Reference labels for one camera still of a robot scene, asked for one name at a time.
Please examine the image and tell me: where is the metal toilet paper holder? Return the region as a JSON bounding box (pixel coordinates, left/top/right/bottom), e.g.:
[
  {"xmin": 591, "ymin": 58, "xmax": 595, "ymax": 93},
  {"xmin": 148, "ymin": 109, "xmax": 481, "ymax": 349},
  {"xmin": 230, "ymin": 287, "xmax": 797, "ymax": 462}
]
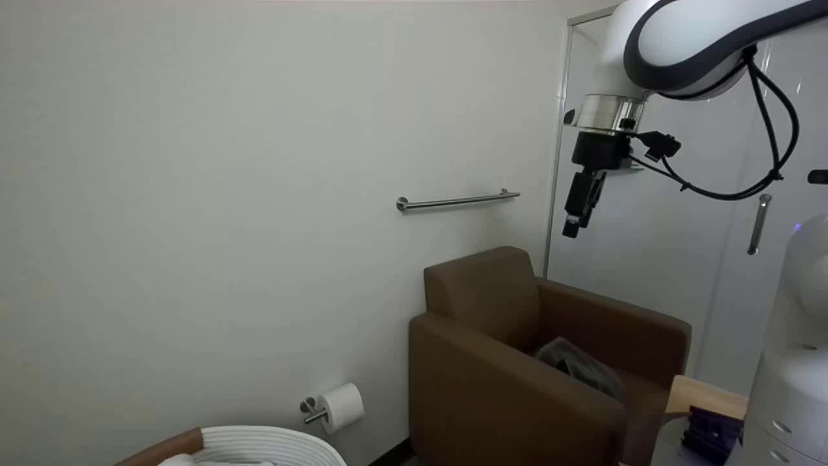
[{"xmin": 298, "ymin": 393, "xmax": 334, "ymax": 430}]

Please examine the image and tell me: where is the brown armchair sofa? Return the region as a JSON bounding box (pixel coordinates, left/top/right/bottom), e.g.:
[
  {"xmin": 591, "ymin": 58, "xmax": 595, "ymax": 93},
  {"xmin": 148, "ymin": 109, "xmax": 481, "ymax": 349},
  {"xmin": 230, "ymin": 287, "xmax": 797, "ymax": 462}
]
[{"xmin": 406, "ymin": 246, "xmax": 694, "ymax": 466}]

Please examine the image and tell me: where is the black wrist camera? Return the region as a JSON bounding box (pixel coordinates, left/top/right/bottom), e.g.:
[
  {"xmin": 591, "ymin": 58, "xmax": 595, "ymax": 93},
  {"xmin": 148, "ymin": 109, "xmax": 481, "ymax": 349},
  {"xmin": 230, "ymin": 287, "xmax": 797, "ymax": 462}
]
[{"xmin": 635, "ymin": 129, "xmax": 682, "ymax": 163}]

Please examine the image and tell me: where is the metal shower door handle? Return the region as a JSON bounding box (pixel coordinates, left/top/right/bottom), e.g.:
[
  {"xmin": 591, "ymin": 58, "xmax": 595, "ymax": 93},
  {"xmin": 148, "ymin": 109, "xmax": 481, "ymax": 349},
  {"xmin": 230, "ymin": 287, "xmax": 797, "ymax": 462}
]
[{"xmin": 745, "ymin": 193, "xmax": 774, "ymax": 260}]

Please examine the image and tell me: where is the metal wall grab bar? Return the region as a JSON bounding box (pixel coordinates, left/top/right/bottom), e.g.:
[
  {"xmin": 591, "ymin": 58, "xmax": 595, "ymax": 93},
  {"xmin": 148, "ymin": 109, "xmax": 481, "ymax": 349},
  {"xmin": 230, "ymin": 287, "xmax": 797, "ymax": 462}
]
[{"xmin": 392, "ymin": 188, "xmax": 523, "ymax": 216}]

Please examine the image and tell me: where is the white toilet paper roll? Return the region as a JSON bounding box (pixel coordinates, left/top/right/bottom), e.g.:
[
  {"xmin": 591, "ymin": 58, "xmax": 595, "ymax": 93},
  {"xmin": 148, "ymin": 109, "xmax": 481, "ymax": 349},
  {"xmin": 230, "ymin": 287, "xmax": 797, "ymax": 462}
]
[{"xmin": 318, "ymin": 382, "xmax": 366, "ymax": 435}]

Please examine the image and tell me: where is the glass shower door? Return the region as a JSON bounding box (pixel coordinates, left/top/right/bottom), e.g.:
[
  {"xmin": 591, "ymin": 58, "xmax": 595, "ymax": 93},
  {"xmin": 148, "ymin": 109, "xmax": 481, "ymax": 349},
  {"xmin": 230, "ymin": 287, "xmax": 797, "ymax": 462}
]
[{"xmin": 540, "ymin": 8, "xmax": 828, "ymax": 400}]

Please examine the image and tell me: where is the small wooden table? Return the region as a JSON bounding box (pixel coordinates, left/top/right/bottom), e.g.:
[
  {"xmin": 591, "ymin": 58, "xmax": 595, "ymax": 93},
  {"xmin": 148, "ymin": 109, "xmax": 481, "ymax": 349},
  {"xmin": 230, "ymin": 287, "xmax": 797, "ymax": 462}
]
[{"xmin": 661, "ymin": 374, "xmax": 750, "ymax": 426}]

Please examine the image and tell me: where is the grey cloth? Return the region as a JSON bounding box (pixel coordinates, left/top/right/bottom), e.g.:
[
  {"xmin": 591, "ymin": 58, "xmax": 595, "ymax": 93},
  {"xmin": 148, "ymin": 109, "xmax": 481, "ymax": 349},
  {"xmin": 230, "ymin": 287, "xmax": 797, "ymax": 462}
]
[{"xmin": 532, "ymin": 334, "xmax": 626, "ymax": 403}]

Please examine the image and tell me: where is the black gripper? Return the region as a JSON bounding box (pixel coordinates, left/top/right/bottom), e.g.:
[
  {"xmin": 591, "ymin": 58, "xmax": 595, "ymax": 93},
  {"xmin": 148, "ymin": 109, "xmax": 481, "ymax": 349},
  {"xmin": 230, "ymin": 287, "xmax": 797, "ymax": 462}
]
[{"xmin": 562, "ymin": 129, "xmax": 635, "ymax": 242}]

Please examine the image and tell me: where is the white laundry basket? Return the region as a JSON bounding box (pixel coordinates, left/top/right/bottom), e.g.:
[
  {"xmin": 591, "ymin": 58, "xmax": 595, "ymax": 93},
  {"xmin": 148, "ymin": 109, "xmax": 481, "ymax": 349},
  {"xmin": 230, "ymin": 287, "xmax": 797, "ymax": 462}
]
[{"xmin": 197, "ymin": 423, "xmax": 349, "ymax": 466}]

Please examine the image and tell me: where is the brown basket handle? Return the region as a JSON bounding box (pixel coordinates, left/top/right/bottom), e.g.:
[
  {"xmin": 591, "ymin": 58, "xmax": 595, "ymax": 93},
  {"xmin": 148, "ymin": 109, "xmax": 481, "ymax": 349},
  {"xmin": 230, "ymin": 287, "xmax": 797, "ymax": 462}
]
[{"xmin": 113, "ymin": 427, "xmax": 206, "ymax": 466}]

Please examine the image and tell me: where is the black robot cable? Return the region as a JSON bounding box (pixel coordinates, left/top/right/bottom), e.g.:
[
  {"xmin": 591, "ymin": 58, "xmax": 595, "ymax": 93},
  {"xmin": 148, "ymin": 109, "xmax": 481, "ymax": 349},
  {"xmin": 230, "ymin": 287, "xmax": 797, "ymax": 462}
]
[{"xmin": 626, "ymin": 47, "xmax": 801, "ymax": 204}]

